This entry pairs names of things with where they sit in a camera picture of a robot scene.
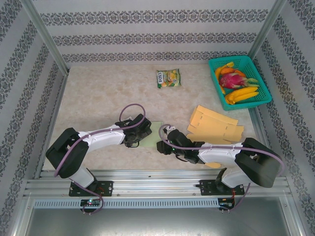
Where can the yellow toy banana bunch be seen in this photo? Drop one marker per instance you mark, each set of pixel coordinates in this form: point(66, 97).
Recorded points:
point(242, 94)

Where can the orange paper box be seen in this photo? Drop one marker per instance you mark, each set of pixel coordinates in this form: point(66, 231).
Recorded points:
point(211, 123)

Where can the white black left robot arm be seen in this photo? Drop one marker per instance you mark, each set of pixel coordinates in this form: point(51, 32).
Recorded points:
point(103, 137)

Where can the pink toy dragon fruit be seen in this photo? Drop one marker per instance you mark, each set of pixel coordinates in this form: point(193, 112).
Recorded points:
point(230, 81)

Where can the teal plastic basket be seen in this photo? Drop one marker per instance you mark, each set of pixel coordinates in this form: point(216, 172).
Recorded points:
point(261, 81)

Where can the orange crescent toy fruit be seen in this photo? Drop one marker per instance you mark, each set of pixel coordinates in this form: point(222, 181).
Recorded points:
point(217, 75)

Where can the green paper box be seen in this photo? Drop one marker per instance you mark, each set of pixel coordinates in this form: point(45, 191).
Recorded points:
point(155, 131)

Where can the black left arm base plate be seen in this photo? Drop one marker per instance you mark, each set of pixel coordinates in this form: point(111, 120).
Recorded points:
point(105, 188)

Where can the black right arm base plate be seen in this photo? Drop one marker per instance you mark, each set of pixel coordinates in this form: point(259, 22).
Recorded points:
point(206, 188)

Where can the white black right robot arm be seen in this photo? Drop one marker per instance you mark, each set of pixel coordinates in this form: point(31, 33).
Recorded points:
point(216, 155)

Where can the grey metal sheet panel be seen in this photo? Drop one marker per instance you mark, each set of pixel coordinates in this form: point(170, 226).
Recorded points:
point(157, 221)

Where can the green yellow candy bag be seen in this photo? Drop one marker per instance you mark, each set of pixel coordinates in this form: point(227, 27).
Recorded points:
point(168, 78)

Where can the small yellow toy pepper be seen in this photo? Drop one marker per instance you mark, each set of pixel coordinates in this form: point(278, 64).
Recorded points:
point(230, 64)

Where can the aluminium corner post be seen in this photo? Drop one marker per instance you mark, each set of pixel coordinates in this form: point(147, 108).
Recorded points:
point(45, 35)
point(265, 29)

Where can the aluminium mounting rail frame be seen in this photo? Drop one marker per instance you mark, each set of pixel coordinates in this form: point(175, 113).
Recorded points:
point(157, 182)

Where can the small orange toy fruit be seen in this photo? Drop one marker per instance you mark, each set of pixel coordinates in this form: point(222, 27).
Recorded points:
point(240, 73)

